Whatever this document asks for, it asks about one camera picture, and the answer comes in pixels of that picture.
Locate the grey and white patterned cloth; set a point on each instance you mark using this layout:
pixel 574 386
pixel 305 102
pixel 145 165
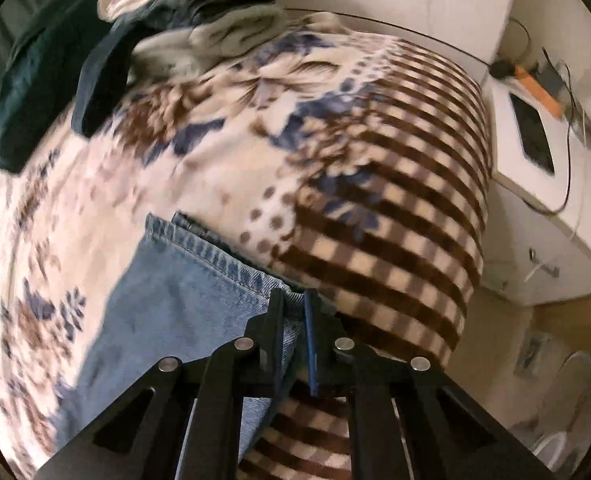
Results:
pixel 200 10

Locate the blue denim pants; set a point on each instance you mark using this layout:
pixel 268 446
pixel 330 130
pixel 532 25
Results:
pixel 175 305

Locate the black round device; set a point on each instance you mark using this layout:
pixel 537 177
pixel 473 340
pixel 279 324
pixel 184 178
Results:
pixel 501 68

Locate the clear plastic chair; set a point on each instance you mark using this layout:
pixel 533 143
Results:
pixel 563 410

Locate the black tablet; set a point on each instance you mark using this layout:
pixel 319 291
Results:
pixel 533 132

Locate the dark green cloth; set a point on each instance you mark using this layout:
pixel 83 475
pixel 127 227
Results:
pixel 40 75

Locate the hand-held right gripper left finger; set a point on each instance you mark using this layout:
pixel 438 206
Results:
pixel 277 332

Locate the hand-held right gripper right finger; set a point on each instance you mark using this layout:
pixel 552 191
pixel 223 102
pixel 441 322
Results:
pixel 311 340

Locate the orange and black tool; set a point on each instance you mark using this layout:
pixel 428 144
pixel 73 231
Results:
pixel 540 87

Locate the floral and checked blanket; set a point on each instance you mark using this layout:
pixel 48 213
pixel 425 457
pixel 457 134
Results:
pixel 255 170

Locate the white cabinet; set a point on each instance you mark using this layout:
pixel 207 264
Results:
pixel 540 200

